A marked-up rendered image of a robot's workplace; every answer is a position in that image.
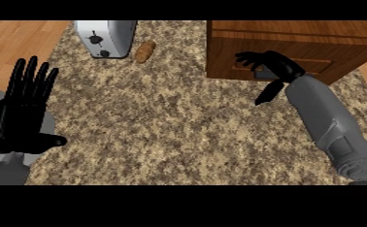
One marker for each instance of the brown bread loaf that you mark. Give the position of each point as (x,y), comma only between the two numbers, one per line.
(146,52)

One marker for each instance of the silver toaster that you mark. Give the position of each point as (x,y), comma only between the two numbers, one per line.
(107,38)

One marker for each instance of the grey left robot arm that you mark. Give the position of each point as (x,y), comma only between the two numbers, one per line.
(13,168)

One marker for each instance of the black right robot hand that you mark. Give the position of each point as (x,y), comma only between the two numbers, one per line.
(278,66)

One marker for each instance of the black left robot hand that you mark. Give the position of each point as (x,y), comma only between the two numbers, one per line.
(25,114)

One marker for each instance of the grey cup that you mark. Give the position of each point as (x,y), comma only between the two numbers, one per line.
(264,72)

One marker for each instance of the brown wooden drawer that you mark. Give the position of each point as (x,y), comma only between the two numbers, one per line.
(286,48)

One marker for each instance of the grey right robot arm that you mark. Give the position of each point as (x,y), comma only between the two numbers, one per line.
(331,124)

